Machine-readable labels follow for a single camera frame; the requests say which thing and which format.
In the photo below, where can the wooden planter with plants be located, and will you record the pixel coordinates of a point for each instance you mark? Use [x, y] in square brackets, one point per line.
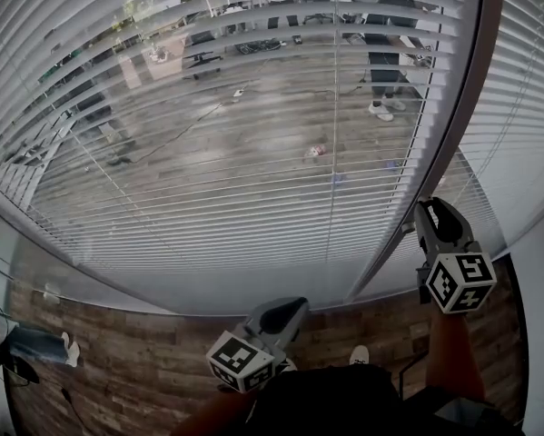
[162, 62]

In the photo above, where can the person's right white shoe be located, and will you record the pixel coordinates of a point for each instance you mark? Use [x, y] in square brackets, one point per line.
[359, 354]

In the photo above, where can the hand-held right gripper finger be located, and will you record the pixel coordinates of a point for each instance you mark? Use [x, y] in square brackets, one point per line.
[423, 234]
[464, 232]

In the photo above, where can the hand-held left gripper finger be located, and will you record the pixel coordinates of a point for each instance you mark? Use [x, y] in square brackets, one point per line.
[292, 332]
[260, 318]

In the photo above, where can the person's right forearm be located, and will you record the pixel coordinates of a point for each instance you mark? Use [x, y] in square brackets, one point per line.
[453, 357]

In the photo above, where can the person's left forearm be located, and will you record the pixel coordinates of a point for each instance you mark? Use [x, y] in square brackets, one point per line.
[212, 416]

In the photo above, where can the red white floor object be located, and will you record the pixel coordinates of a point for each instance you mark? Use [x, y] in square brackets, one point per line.
[316, 150]

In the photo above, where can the grey waist pouch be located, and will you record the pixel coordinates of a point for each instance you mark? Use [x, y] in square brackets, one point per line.
[476, 420]

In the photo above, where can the grey metal window post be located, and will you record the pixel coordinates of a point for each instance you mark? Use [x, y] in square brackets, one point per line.
[467, 107]

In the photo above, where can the person's black clothing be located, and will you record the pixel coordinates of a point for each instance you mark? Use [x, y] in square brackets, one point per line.
[326, 402]

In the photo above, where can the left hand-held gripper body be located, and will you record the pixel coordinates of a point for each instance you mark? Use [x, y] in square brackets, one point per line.
[240, 363]

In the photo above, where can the silver cylinder with dark top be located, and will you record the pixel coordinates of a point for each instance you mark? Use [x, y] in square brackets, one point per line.
[407, 227]

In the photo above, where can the person's left white shoe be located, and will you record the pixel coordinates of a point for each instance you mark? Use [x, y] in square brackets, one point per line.
[289, 365]

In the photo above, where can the person's white shoe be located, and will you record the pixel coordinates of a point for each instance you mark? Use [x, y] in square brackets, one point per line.
[289, 365]
[359, 354]

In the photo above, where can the white door floor fitting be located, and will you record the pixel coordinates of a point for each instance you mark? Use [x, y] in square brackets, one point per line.
[51, 291]

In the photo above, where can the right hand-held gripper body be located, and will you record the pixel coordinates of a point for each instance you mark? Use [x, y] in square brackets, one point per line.
[462, 282]

